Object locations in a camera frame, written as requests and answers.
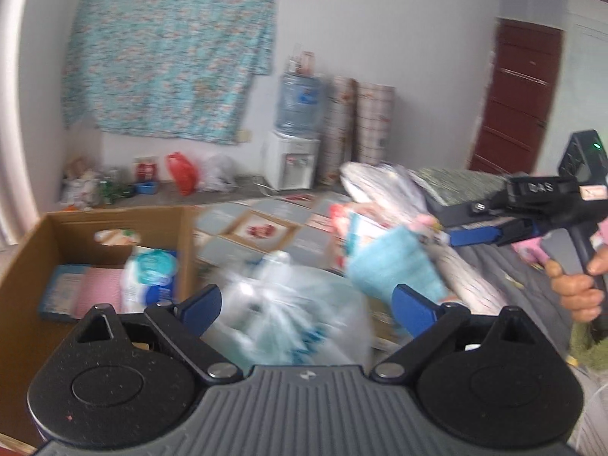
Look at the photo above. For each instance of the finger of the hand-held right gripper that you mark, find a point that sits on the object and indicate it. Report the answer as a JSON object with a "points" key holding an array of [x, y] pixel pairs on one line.
{"points": [[470, 210], [475, 236]]}

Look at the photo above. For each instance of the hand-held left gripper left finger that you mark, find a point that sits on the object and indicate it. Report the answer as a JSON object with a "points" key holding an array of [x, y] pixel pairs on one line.
{"points": [[204, 308]]}

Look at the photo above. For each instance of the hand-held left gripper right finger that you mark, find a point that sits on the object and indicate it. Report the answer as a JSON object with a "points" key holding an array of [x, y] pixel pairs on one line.
{"points": [[413, 311]]}

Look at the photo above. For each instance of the blue checkered towel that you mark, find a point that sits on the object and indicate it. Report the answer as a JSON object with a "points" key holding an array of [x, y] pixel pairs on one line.
{"points": [[394, 261]]}

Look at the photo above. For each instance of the white blue wipes pack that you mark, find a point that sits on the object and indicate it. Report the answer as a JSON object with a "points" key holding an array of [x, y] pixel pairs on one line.
{"points": [[149, 275]]}

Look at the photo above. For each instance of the white plastic bag with print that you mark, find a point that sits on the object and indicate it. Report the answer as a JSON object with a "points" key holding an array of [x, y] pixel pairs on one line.
{"points": [[294, 304]]}

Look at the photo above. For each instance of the pink textured cloth pack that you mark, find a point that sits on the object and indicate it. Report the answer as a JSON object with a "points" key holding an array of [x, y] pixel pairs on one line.
{"points": [[102, 289]]}

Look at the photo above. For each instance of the blue white bandage box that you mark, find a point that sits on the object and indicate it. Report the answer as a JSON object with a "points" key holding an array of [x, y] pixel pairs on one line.
{"points": [[61, 292]]}

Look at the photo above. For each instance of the brown cardboard box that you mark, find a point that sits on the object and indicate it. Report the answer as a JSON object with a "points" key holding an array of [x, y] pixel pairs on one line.
{"points": [[28, 294]]}

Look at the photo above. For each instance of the person's right hand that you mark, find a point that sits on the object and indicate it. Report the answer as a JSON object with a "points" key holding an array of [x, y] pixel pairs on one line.
{"points": [[567, 292]]}

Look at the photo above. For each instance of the green patterned pillow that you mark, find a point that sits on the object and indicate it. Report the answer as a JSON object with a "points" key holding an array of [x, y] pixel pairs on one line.
{"points": [[456, 180]]}

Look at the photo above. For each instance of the grey blanket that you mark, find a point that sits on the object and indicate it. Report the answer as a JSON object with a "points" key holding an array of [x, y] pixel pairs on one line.
{"points": [[517, 285]]}

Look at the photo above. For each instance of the dark red door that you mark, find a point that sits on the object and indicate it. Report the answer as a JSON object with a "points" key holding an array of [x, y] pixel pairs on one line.
{"points": [[517, 104]]}

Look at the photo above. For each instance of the pink wet wipes pack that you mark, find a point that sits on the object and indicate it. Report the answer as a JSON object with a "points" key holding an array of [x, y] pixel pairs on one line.
{"points": [[342, 216]]}

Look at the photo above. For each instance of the grid pattern wallpaper roll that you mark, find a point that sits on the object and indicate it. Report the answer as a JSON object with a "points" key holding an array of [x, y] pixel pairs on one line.
{"points": [[375, 123]]}

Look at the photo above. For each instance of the blue bowl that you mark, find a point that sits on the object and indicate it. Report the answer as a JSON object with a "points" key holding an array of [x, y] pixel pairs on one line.
{"points": [[146, 188]]}

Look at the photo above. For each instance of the small white plastic bag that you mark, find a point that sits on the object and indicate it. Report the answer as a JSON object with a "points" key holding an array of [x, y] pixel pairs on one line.
{"points": [[216, 173]]}

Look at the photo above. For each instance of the red plastic bag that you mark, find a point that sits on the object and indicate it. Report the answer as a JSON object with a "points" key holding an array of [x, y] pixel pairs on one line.
{"points": [[181, 173]]}

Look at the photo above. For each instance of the green glass bottles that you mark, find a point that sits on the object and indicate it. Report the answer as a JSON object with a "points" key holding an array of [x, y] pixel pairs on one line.
{"points": [[114, 192]]}

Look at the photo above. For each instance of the red carton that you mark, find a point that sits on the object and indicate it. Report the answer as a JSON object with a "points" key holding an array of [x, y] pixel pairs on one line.
{"points": [[146, 169]]}

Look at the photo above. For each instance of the floral wallpaper roll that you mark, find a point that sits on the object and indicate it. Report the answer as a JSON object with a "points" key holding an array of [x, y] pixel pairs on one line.
{"points": [[338, 128]]}

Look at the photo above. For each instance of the green floral cloth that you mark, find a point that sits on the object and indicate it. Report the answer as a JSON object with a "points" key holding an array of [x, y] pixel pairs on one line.
{"points": [[582, 351]]}

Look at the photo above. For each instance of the white water dispenser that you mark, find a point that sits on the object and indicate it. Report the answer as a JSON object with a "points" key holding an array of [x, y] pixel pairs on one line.
{"points": [[285, 161]]}

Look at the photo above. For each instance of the pink glass bottle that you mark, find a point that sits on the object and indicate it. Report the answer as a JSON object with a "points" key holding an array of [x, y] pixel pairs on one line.
{"points": [[308, 63]]}

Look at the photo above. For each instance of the clear glass bottle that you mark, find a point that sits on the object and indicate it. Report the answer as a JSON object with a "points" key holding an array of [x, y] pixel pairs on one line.
{"points": [[294, 65]]}

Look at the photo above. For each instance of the white curtain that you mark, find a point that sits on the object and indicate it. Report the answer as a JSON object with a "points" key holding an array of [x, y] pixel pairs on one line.
{"points": [[12, 152]]}

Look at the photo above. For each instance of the wall socket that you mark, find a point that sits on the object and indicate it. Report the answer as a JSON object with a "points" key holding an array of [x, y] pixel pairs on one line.
{"points": [[243, 136]]}

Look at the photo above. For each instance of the teal floral wall cloth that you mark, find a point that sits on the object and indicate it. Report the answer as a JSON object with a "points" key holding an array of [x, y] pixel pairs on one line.
{"points": [[166, 57]]}

